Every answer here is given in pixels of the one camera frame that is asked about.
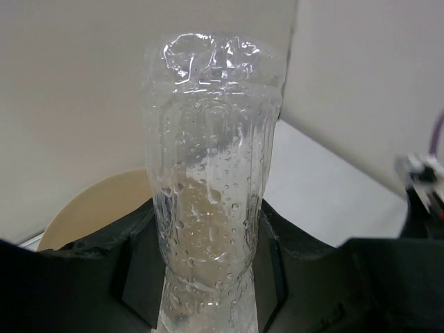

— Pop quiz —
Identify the clear capless bottle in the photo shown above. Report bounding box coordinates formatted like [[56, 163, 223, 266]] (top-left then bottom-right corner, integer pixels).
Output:
[[143, 33, 286, 332]]

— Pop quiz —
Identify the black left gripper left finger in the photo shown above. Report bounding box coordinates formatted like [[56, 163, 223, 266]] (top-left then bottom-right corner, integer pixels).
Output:
[[1, 201, 165, 332]]

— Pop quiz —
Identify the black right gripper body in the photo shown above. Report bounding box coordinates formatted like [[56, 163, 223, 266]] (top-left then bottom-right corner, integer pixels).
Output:
[[400, 188, 443, 239]]

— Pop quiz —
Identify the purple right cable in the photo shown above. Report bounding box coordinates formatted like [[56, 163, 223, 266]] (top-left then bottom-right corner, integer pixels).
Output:
[[429, 110, 444, 157]]

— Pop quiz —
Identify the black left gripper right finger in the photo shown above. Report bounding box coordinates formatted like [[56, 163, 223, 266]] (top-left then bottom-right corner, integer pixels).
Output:
[[253, 203, 443, 332]]

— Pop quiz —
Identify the beige round bin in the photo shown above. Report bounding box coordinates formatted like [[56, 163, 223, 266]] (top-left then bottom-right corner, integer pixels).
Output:
[[37, 169, 152, 251]]

